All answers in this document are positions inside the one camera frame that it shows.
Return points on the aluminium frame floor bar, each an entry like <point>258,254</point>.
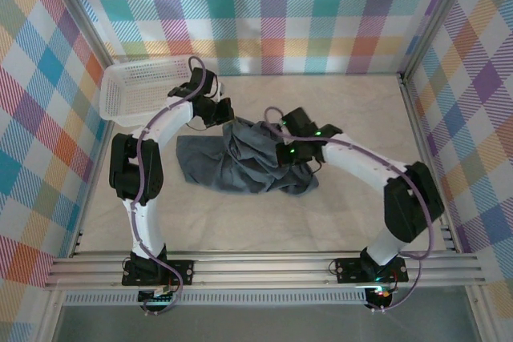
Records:
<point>100,150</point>
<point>425,150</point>

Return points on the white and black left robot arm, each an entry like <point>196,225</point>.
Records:
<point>144,222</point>

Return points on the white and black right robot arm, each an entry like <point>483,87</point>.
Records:
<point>360,162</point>

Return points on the slotted metal bracket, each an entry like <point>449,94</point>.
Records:
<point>76,244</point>
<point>449,238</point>

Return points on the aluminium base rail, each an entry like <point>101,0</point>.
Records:
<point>260,268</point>

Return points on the gray t-shirt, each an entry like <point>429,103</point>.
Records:
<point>240,162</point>

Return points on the aluminium frame post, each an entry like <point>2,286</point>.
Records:
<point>437,13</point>
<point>80,9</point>

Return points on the white perforated plastic basket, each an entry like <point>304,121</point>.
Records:
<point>136,89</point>

